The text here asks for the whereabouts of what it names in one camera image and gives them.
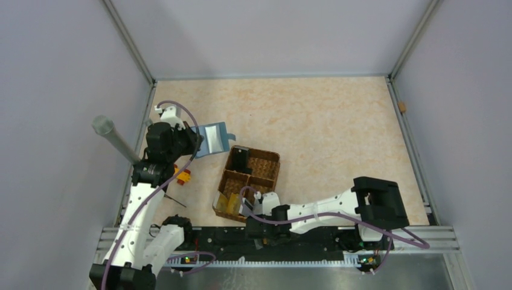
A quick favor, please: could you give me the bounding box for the blue leather card holder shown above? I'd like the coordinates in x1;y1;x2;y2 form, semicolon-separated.
195;121;236;158

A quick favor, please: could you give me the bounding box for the thin black stick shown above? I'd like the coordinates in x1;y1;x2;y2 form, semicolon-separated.
164;194;187;208

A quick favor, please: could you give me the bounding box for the small tan cork piece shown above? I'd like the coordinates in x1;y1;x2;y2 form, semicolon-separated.
397;101;406;114

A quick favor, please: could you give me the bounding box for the black VIP card stack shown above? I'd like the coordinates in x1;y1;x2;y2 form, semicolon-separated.
231;146;252;175

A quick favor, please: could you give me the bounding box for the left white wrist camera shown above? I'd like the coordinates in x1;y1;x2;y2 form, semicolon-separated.
154;105;185;131

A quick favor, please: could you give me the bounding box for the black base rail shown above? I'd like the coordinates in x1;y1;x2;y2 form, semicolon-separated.
188;226;361;263

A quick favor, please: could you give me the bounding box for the yellow red toy car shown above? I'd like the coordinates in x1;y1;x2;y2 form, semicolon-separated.
175;169;191;185

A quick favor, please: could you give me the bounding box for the grey metal tube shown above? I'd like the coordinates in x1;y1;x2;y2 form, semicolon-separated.
91;115;141;165

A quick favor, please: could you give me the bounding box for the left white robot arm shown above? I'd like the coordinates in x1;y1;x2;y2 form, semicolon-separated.
89;122;203;289

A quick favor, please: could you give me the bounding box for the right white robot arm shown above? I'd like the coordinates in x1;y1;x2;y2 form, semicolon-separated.
241;176;410;249

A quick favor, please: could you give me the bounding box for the woven wicker tray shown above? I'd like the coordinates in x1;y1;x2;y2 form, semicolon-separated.
212;145;280;223

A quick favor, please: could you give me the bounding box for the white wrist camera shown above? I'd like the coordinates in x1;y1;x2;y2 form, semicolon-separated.
154;105;185;131
253;192;281;216

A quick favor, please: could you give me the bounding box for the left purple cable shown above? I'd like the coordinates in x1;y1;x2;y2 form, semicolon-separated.
100;100;201;290

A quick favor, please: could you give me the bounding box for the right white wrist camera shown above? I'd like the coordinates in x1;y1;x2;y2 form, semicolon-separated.
253;192;281;216

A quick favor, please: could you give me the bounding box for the white blue card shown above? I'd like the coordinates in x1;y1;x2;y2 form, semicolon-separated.
238;198;253;217

